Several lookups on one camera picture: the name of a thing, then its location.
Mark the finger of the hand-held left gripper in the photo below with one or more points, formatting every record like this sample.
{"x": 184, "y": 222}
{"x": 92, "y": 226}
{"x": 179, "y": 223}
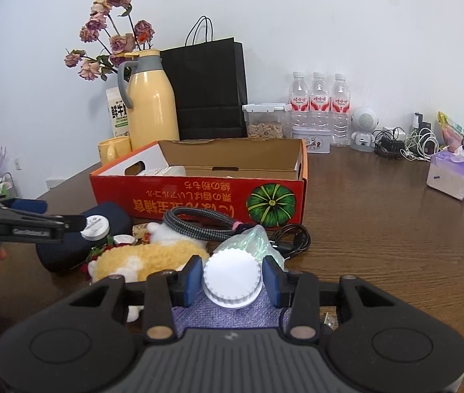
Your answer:
{"x": 31, "y": 227}
{"x": 29, "y": 204}

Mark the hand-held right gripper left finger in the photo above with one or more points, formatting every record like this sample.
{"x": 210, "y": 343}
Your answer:
{"x": 193, "y": 279}

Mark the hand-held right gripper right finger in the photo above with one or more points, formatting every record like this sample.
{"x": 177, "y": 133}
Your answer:
{"x": 271, "y": 280}

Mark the white round lid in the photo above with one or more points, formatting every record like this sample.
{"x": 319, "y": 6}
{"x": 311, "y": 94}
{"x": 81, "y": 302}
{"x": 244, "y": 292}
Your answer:
{"x": 233, "y": 276}

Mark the iridescent plastic bag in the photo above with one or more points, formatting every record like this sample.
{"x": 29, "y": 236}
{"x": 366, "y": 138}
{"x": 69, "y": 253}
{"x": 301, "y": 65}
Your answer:
{"x": 252, "y": 243}

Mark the purple fabric pouch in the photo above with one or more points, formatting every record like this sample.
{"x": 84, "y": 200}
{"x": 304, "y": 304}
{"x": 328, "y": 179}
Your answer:
{"x": 215, "y": 319}

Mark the orange and white plush toy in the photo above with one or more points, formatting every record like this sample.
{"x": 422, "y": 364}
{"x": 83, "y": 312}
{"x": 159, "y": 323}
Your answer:
{"x": 142, "y": 260}

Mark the small white capped bottle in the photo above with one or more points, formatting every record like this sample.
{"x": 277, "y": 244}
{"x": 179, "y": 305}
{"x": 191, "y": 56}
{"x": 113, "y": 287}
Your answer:
{"x": 94, "y": 229}

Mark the red artificial flowers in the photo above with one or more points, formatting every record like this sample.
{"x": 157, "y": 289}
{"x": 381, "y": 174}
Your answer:
{"x": 94, "y": 256}

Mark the orange cardboard box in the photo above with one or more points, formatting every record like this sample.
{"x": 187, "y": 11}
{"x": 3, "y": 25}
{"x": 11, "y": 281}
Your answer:
{"x": 199, "y": 200}

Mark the dark navy pouch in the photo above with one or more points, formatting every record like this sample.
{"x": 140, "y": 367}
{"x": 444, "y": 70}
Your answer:
{"x": 113, "y": 217}

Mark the small white cup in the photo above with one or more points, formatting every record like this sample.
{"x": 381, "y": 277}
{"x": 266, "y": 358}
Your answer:
{"x": 123, "y": 240}

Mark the yellow mug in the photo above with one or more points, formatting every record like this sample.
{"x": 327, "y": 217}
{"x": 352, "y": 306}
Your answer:
{"x": 111, "y": 151}

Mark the white items in box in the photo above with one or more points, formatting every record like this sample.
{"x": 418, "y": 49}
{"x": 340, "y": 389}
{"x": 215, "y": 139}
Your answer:
{"x": 166, "y": 170}

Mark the white milk carton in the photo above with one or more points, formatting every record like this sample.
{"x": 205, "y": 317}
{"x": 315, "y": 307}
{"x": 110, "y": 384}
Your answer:
{"x": 116, "y": 114}

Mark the white printed tin box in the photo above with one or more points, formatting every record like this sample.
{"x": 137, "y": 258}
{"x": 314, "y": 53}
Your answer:
{"x": 312, "y": 141}

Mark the clear seed food container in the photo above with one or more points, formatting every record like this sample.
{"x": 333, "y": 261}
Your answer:
{"x": 267, "y": 125}

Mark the yellow thermos jug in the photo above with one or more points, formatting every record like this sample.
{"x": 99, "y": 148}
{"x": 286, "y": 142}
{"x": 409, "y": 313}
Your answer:
{"x": 152, "y": 106}

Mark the clear water bottle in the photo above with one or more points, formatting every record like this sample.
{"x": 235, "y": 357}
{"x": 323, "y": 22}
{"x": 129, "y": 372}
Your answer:
{"x": 299, "y": 102}
{"x": 340, "y": 106}
{"x": 319, "y": 100}

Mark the white robot speaker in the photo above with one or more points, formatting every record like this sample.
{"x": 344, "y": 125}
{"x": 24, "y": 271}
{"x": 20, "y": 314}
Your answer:
{"x": 364, "y": 125}

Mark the dried pink flower bouquet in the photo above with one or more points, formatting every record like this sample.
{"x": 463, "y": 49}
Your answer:
{"x": 111, "y": 32}

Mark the black paper bag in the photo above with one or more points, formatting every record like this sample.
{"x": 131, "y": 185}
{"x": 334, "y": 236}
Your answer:
{"x": 207, "y": 86}

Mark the purple tissue pack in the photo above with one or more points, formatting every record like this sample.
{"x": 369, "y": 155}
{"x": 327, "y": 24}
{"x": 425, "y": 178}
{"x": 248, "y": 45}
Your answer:
{"x": 449, "y": 176}

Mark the small spray bottle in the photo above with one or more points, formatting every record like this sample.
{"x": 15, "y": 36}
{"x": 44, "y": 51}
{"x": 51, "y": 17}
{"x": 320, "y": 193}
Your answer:
{"x": 419, "y": 120}

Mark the colourful snack packet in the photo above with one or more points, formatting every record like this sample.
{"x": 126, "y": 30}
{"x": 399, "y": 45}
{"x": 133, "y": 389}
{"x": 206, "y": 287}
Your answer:
{"x": 457, "y": 131}

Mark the white wall outlet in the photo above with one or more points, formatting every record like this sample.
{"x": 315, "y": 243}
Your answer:
{"x": 18, "y": 163}

